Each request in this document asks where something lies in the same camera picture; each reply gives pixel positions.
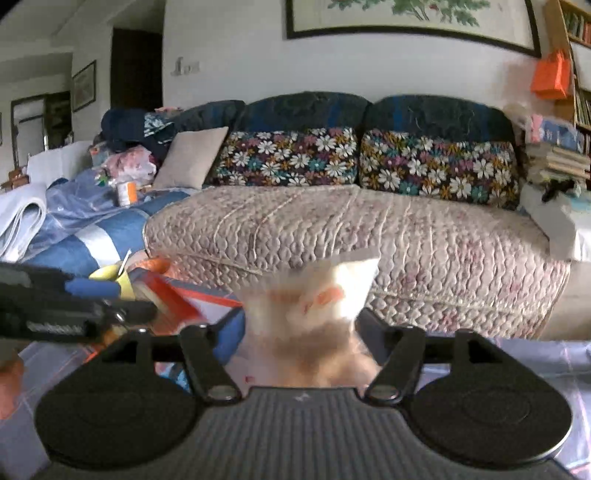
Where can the yellow-green mug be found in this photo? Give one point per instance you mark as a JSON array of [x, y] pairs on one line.
[[112, 273]]

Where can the beige plain pillow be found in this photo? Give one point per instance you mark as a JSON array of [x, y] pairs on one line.
[[189, 158]]

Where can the framed floral painting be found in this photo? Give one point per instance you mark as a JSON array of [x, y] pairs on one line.
[[509, 25]]

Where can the person's left hand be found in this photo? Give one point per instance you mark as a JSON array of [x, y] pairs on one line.
[[11, 375]]

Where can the stack of books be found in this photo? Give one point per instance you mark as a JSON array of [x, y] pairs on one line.
[[557, 157]]

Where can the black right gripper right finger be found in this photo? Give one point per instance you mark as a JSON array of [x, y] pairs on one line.
[[399, 352]]

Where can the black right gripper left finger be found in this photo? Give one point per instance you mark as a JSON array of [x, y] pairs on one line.
[[206, 376]]

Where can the clear bag of peanuts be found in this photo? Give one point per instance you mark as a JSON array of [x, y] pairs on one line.
[[300, 326]]

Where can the right floral cushion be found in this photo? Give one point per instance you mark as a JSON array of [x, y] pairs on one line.
[[482, 173]]

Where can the blue white blanket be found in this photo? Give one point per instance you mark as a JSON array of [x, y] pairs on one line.
[[85, 228]]

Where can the wooden bookshelf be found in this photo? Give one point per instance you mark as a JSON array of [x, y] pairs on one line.
[[568, 29]]

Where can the folded white newspaper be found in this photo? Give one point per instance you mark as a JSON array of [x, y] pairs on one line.
[[22, 214]]

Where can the orange cardboard box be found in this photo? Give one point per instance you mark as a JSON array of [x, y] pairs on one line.
[[178, 303]]

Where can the dark blue sofa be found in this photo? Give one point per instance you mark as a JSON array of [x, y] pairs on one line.
[[432, 116]]

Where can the finger of the black left gripper seen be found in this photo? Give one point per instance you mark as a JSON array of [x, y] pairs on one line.
[[129, 312]]

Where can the left floral cushion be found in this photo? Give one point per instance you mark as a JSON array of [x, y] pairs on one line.
[[313, 157]]

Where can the floral cushion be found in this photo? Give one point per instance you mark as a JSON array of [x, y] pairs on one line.
[[313, 157], [482, 173]]

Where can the plaid grey tablecloth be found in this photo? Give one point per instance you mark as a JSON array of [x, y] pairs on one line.
[[477, 412]]

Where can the orange paper bag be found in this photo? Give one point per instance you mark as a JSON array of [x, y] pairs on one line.
[[551, 80]]

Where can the small orange white bottle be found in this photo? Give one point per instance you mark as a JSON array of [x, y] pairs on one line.
[[126, 193]]

